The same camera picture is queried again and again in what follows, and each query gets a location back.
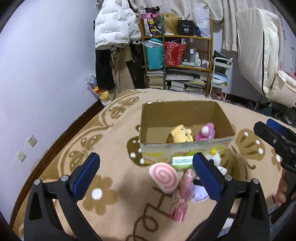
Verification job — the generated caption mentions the white rolling cart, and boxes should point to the white rolling cart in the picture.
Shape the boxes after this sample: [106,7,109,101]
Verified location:
[209,57,233,102]

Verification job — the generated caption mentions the white bee plush keychain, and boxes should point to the white bee plush keychain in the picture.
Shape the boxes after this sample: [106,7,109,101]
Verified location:
[205,148,221,167]

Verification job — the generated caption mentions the red gift bag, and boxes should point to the red gift bag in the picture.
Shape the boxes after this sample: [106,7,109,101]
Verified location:
[165,41,186,67]

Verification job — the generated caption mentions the lower wall socket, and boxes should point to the lower wall socket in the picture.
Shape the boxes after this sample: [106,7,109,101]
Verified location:
[16,151,26,162]

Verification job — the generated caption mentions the pink swirl roll plush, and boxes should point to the pink swirl roll plush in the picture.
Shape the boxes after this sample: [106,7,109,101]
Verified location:
[149,163,179,194]

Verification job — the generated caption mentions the beige curtain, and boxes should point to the beige curtain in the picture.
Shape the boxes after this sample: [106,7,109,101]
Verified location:
[131,0,285,69]

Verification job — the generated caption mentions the white cosmetic bottles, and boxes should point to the white cosmetic bottles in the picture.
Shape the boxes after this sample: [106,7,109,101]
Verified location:
[189,48,209,68]

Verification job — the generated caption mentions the purple-haired blindfolded plush doll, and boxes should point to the purple-haired blindfolded plush doll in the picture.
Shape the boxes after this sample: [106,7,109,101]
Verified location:
[190,165,223,202]

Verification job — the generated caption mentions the beige trench coat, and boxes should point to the beige trench coat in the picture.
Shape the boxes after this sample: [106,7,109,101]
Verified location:
[110,46,135,96]

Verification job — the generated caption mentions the right pile of books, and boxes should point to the right pile of books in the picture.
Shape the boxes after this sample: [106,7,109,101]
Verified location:
[165,68,208,97]

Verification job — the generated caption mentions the open cardboard box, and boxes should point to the open cardboard box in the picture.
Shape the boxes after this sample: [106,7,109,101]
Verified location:
[138,100,234,165]

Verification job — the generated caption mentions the black hanging coat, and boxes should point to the black hanging coat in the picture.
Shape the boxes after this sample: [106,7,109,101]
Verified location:
[95,50,115,90]

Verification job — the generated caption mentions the black box marked 40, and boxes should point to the black box marked 40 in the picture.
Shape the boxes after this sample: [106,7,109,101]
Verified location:
[178,20,194,36]

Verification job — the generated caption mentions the wall socket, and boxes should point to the wall socket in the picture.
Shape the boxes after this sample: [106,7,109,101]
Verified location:
[16,151,26,162]
[27,135,38,147]

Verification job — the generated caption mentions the pink packaged doll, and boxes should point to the pink packaged doll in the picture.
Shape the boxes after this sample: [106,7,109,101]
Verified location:
[170,169,194,222]

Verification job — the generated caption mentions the plastic bag of toys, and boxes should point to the plastic bag of toys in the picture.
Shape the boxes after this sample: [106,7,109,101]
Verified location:
[85,72,112,106]

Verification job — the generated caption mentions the pink bear plush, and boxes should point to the pink bear plush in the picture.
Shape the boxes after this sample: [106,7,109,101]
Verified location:
[194,123,216,141]

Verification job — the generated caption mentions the person's right hand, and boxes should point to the person's right hand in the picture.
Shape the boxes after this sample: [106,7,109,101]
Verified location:
[275,169,287,206]

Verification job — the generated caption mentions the left stack of books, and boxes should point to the left stack of books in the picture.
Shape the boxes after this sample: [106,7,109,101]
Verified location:
[147,70,165,89]

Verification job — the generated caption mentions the white puffer jacket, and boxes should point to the white puffer jacket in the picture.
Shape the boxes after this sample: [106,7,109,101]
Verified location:
[94,1,142,50]

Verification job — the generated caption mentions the black and pink plush bag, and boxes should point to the black and pink plush bag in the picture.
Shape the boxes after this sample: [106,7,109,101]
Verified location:
[140,6,162,37]

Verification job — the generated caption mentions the blonde wig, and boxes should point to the blonde wig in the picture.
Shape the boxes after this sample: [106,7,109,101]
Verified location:
[163,13,180,35]

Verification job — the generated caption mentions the green tissue pack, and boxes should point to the green tissue pack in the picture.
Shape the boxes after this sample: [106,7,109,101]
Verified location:
[171,156,193,171]

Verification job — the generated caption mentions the upper wall socket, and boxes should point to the upper wall socket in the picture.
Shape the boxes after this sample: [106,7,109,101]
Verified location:
[27,135,38,147]

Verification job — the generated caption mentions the teal paper bag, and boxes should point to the teal paper bag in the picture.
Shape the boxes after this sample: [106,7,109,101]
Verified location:
[143,38,163,70]

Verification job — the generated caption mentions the yellow dog plush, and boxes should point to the yellow dog plush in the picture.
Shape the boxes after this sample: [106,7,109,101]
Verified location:
[166,125,194,143]

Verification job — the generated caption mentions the wooden bookshelf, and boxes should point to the wooden bookshelf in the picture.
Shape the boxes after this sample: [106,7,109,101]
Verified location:
[139,16,214,97]

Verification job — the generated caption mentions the clear plastic bag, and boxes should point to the clear plastic bag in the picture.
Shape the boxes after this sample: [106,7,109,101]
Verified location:
[192,8,211,38]

